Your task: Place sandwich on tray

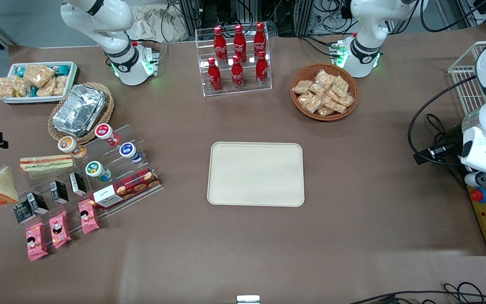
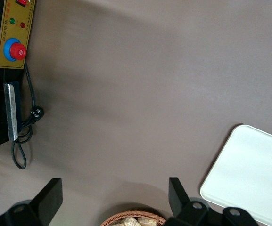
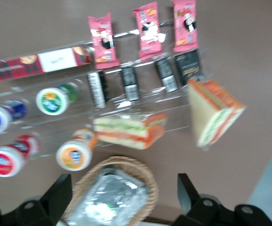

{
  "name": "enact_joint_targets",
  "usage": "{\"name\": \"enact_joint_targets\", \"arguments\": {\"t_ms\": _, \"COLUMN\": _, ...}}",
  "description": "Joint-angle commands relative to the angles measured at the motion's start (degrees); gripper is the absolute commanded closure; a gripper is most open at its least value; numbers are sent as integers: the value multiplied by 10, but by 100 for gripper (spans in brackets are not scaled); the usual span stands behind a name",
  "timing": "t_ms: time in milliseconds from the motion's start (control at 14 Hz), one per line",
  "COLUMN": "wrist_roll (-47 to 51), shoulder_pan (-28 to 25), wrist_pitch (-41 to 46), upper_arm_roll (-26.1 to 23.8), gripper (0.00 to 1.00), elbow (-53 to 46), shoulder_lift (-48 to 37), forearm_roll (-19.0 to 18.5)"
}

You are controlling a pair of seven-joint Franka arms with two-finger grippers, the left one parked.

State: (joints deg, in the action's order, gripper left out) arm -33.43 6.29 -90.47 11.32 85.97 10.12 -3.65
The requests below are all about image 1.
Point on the red tartan cookie box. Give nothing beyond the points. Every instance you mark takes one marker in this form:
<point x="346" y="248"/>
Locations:
<point x="125" y="188"/>

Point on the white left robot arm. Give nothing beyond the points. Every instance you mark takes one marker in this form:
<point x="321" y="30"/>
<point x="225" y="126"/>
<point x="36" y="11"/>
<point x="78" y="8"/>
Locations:
<point x="369" y="17"/>

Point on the green-lid yoghurt cup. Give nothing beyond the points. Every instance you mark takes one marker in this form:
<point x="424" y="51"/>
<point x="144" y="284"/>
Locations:
<point x="96" y="170"/>

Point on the small black carton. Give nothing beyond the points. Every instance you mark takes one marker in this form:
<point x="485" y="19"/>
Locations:
<point x="37" y="203"/>
<point x="23" y="212"/>
<point x="77" y="184"/>
<point x="59" y="191"/>

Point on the clear acrylic bottle rack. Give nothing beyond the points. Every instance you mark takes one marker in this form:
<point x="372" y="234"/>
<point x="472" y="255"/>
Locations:
<point x="226" y="92"/>

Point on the aluminium equipment frame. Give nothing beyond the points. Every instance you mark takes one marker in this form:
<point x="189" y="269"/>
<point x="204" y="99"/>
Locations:
<point x="293" y="17"/>

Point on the pink snack packet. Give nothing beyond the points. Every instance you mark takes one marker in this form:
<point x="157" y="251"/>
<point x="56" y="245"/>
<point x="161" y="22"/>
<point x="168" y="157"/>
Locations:
<point x="88" y="216"/>
<point x="36" y="241"/>
<point x="60" y="229"/>

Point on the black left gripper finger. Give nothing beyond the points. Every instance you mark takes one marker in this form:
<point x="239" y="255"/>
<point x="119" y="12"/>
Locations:
<point x="439" y="150"/>

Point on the crumpled beige cloth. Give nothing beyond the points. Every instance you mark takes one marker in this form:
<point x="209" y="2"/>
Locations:
<point x="154" y="23"/>

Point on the blue-lid yoghurt cup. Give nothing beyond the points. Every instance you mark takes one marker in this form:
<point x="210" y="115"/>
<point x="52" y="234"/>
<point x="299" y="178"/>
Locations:
<point x="129" y="151"/>

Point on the red-lid yoghurt cup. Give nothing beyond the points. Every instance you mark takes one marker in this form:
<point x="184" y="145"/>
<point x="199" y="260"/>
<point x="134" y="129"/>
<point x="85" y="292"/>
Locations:
<point x="106" y="133"/>

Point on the clear-wrapped cracker packet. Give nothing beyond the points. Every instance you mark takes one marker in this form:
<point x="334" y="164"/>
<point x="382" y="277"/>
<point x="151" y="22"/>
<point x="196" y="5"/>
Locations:
<point x="335" y="103"/>
<point x="340" y="85"/>
<point x="323" y="77"/>
<point x="346" y="100"/>
<point x="310" y="102"/>
<point x="319" y="89"/>
<point x="325" y="111"/>
<point x="302" y="86"/>

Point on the round wicker snack basket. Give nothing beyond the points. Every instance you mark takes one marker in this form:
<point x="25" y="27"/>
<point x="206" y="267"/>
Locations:
<point x="306" y="69"/>

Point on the clear-wrapped rice cracker pack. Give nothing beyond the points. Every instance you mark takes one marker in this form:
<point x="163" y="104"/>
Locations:
<point x="38" y="75"/>
<point x="60" y="84"/>
<point x="4" y="88"/>
<point x="47" y="89"/>
<point x="21" y="86"/>

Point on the teal snack packet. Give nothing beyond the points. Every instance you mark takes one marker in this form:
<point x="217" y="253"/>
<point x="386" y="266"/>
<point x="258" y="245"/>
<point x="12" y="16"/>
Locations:
<point x="33" y="91"/>
<point x="19" y="71"/>
<point x="62" y="69"/>

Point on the clear acrylic tiered stand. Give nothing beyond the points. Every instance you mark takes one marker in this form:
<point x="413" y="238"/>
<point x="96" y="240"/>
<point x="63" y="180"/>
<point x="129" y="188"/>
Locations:
<point x="133" y="136"/>

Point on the brown table cover sheet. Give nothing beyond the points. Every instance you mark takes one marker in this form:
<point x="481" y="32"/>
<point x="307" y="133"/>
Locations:
<point x="373" y="211"/>

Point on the wicker basket with foil container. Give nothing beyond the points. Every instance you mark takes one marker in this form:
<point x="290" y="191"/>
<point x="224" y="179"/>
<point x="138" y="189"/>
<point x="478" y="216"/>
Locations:
<point x="109" y="105"/>

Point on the beige plastic tray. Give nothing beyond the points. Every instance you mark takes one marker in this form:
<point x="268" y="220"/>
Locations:
<point x="255" y="173"/>

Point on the white rectangular plastic bin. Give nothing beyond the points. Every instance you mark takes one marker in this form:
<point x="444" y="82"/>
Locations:
<point x="73" y="74"/>

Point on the orange-lid yoghurt cup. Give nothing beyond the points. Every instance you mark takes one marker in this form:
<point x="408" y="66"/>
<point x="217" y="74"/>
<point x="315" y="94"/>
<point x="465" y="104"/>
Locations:
<point x="70" y="146"/>

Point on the small silver metal block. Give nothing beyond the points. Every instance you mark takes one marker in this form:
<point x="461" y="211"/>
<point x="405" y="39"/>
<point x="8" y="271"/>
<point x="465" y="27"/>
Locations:
<point x="248" y="299"/>

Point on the silver foil food container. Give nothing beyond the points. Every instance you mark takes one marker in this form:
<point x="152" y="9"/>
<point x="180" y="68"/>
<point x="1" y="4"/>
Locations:
<point x="78" y="110"/>

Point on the red emergency stop button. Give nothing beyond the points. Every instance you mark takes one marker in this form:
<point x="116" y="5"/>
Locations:
<point x="479" y="195"/>

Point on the red cola bottle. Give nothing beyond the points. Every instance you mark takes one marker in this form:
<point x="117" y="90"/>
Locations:
<point x="237" y="74"/>
<point x="214" y="77"/>
<point x="262" y="69"/>
<point x="220" y="44"/>
<point x="239" y="42"/>
<point x="260" y="39"/>

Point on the rectangular wrapped sandwich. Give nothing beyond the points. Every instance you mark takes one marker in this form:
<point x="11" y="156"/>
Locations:
<point x="47" y="164"/>

